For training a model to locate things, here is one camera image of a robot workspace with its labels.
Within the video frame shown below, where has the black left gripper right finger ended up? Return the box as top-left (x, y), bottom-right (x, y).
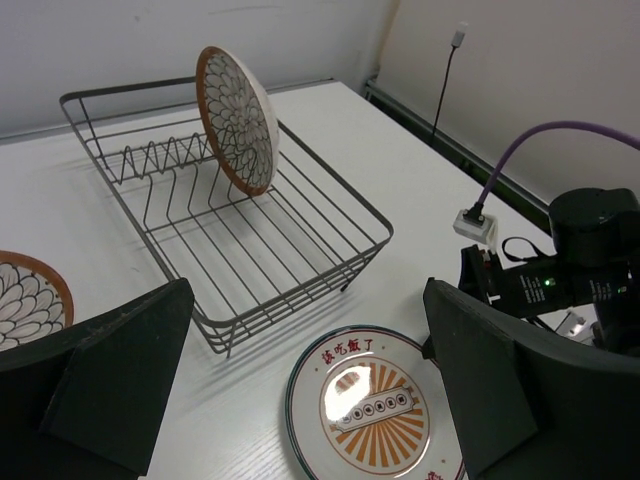
top-left (423, 278), bottom-right (639, 479)

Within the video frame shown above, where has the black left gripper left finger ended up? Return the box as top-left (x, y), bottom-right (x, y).
top-left (1, 278), bottom-right (194, 479)

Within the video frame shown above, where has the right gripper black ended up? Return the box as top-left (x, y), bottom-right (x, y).
top-left (458, 246), bottom-right (630, 319)

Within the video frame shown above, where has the white plate orange sunburst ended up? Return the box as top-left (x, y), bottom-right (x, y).
top-left (284, 325), bottom-right (466, 479)

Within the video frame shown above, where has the floral plate orange rim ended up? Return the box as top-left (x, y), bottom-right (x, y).
top-left (0, 250), bottom-right (75, 351)
top-left (195, 46), bottom-right (279, 196)

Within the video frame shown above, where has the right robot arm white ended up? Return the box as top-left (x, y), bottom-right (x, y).
top-left (458, 188), bottom-right (639, 357)

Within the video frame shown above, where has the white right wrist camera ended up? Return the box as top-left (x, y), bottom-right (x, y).
top-left (453, 210), bottom-right (498, 253)

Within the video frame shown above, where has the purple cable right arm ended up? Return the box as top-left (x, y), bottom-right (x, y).
top-left (472, 120), bottom-right (640, 216)

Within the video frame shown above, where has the grey wire dish rack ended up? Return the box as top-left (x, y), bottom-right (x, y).
top-left (59, 77), bottom-right (394, 355)

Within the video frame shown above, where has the black hanging usb cable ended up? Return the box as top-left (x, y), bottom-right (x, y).
top-left (430, 19), bottom-right (470, 146)

